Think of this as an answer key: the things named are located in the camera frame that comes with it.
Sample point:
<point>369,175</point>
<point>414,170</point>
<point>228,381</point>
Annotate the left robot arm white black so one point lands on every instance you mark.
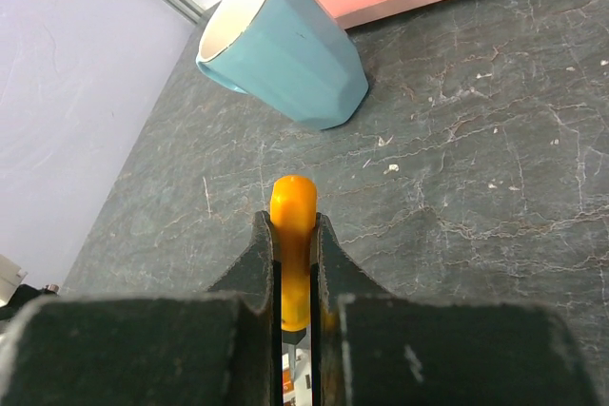
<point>15,294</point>

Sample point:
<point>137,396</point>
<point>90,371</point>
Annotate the orange handled screwdriver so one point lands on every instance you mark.
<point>293,215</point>

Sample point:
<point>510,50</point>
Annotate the light blue mug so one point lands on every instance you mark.
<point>290,54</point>

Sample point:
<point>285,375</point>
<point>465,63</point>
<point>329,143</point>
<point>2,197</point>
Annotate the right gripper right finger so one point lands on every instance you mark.
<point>370,347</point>

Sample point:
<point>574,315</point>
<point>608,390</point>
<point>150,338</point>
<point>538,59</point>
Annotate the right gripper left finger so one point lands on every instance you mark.
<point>216,347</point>

